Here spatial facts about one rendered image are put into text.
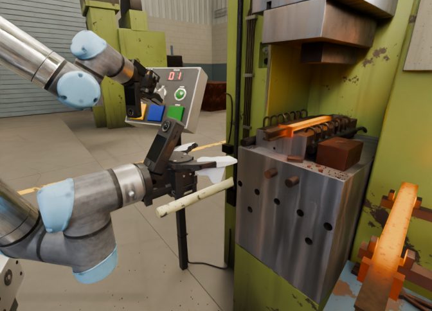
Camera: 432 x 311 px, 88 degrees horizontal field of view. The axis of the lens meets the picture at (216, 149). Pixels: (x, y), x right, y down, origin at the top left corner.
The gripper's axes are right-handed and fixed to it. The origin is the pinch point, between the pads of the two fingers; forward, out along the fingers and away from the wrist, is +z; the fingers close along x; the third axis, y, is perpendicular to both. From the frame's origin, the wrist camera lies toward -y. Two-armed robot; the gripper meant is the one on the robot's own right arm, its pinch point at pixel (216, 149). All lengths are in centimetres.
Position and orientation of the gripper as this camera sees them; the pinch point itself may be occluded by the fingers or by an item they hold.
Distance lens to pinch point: 55.5
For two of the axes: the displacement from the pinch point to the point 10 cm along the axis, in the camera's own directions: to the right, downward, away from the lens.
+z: 7.6, -2.1, 6.2
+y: 0.0, 9.4, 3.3
